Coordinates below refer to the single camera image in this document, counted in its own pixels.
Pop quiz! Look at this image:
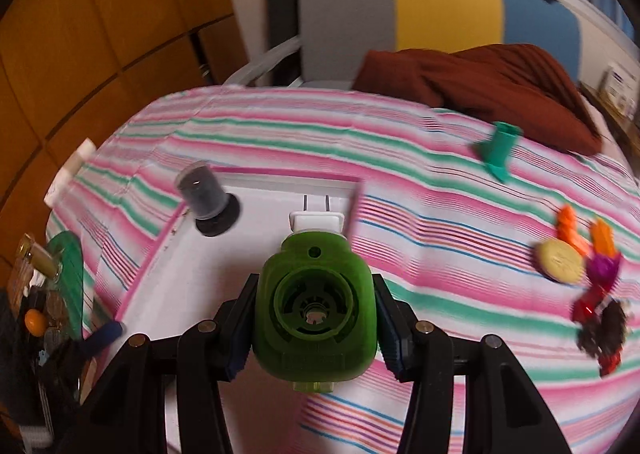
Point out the wooden wardrobe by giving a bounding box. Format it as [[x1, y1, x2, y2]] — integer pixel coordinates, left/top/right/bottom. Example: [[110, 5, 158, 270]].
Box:
[[1, 0, 247, 272]]

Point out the striped pink bedspread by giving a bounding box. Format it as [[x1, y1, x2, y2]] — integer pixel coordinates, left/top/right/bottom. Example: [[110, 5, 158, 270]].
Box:
[[46, 87, 639, 453]]

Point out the dark brown flower toy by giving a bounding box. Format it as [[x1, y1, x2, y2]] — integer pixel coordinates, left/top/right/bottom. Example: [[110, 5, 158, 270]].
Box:
[[577, 299, 627, 358]]

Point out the red puzzle piece toy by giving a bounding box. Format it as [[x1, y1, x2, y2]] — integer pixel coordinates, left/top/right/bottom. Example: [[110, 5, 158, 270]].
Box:
[[598, 349, 622, 377]]

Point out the green white plug device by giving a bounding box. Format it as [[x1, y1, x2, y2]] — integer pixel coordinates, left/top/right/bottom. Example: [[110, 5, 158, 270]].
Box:
[[253, 200, 378, 393]]

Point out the white medicine box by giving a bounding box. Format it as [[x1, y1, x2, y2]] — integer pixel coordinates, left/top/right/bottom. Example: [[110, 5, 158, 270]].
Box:
[[599, 61, 639, 119]]

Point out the orange perforated block toy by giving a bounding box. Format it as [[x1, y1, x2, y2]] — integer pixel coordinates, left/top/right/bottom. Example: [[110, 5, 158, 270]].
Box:
[[555, 204, 590, 258]]

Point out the red perfume bottle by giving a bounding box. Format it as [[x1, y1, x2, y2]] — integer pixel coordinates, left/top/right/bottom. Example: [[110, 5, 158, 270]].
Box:
[[570, 285, 606, 324]]

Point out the dark red blanket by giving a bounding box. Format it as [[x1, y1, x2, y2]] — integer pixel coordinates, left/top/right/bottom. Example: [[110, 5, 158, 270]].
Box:
[[352, 44, 603, 156]]

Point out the green glass side table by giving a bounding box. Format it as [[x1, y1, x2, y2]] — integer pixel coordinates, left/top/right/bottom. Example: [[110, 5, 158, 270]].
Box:
[[47, 231, 84, 341]]

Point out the teal plastic cup holder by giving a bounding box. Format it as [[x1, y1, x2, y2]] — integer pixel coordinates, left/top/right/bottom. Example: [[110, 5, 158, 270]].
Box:
[[473, 122, 523, 183]]

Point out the purple perforated funnel cup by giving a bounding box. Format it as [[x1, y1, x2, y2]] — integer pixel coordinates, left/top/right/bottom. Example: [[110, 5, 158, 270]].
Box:
[[586, 253, 623, 293]]

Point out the black grey cylinder container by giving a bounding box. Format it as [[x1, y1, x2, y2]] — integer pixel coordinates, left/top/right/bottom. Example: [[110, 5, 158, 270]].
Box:
[[175, 162, 241, 237]]

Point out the grey yellow blue headboard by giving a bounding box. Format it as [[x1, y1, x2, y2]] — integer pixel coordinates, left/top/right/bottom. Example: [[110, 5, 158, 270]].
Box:
[[298, 0, 582, 89]]

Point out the yellow oval soap box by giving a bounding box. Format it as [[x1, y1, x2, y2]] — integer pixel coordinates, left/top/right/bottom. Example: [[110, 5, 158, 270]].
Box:
[[535, 239, 585, 285]]

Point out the pink white tray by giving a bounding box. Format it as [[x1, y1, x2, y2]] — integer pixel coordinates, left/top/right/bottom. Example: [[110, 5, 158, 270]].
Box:
[[116, 167, 361, 453]]

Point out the black rolled mat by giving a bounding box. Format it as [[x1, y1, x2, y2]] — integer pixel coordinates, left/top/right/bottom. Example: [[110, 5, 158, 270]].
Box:
[[264, 0, 306, 88]]

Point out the orange plastic clip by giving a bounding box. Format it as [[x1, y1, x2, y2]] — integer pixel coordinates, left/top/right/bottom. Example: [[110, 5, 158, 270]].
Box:
[[590, 218, 617, 258]]

